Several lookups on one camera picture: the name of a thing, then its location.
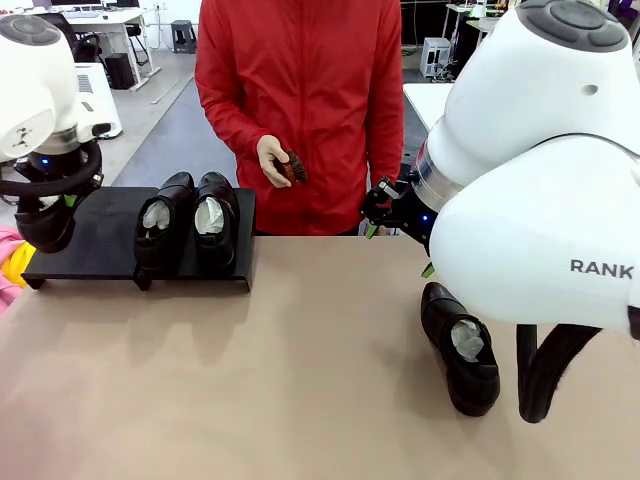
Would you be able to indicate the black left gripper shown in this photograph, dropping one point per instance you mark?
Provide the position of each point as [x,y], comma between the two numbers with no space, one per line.
[47,162]

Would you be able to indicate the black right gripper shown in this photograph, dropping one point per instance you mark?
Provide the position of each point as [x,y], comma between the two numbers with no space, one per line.
[417,217]

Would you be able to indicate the black leather buckle shoe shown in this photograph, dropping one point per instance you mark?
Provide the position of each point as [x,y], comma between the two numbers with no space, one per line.
[45,230]
[465,385]
[215,250]
[160,250]

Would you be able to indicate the brown wooden shoe brush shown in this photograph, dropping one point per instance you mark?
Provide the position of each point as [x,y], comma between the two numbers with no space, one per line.
[296,170]

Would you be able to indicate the person's right forearm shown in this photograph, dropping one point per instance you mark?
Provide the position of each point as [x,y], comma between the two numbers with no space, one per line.
[230,125]

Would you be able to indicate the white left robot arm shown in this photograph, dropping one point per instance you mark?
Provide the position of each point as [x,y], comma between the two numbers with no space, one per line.
[30,75]

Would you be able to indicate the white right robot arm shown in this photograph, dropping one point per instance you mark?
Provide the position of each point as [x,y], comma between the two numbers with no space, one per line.
[525,200]

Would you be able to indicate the person's left forearm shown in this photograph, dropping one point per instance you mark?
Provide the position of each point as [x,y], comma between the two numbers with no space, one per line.
[387,150]

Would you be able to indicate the black shoe stand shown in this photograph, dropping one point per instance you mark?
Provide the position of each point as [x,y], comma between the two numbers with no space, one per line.
[105,230]

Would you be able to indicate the person's right hand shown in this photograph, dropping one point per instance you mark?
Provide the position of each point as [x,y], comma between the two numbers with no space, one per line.
[270,155]

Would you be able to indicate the white crumpled paper stuffing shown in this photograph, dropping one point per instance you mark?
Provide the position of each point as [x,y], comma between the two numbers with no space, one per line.
[209,216]
[467,340]
[156,215]
[49,201]

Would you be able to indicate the yellow fabric item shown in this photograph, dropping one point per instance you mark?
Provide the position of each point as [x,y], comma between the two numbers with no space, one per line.
[17,265]

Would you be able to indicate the white vented appliance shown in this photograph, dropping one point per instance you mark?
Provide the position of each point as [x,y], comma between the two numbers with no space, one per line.
[100,105]

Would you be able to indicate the pink fabric item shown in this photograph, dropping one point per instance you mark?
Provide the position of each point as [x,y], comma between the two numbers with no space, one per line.
[7,300]

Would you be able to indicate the white table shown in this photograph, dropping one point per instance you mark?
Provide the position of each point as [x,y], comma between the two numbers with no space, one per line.
[425,100]

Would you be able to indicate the black computer tower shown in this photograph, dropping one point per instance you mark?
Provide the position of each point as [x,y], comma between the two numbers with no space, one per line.
[120,70]

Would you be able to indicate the black office chair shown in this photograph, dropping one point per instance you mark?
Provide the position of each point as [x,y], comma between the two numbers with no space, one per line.
[87,47]

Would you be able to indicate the white computer case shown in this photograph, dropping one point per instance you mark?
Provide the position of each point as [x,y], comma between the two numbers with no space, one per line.
[435,55]

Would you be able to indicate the person in red jacket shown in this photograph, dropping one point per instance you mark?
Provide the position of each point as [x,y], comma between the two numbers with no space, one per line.
[310,75]

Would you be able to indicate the white office desk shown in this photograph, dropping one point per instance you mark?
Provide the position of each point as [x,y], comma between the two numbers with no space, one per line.
[115,17]

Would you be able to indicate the grey plastic stool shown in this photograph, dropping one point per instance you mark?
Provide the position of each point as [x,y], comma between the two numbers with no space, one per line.
[184,30]

